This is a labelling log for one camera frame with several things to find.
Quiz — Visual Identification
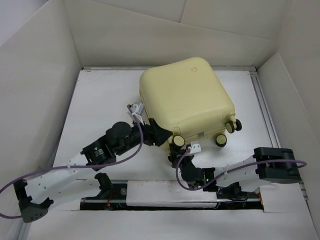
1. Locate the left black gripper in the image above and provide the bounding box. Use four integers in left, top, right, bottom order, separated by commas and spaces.
117, 116, 173, 156

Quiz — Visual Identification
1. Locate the yellow hard-shell suitcase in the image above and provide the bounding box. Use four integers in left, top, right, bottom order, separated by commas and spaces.
139, 57, 242, 147

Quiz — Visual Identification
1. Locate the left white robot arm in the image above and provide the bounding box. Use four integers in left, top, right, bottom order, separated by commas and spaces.
13, 118, 173, 223

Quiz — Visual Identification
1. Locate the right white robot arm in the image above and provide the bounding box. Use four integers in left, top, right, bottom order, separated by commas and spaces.
168, 143, 307, 202

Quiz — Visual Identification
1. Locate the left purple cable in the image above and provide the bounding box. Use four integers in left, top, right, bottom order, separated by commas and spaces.
0, 103, 146, 221

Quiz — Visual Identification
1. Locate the purple cable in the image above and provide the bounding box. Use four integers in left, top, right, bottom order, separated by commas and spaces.
174, 147, 308, 192
0, 103, 146, 221

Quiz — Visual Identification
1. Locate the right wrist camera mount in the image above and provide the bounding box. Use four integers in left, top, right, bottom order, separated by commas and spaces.
188, 141, 202, 155

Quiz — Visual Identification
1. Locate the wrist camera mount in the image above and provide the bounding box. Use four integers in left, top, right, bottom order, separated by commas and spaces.
127, 102, 145, 125
188, 141, 202, 155

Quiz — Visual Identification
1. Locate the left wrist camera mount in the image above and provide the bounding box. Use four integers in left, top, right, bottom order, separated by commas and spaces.
127, 102, 145, 125

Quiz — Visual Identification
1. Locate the white foam block on rail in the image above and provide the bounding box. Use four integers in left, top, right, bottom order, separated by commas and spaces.
126, 180, 218, 208

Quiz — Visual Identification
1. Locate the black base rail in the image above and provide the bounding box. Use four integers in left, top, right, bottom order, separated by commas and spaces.
79, 181, 264, 211

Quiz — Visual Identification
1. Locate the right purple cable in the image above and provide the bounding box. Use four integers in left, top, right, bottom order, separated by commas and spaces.
174, 147, 308, 192

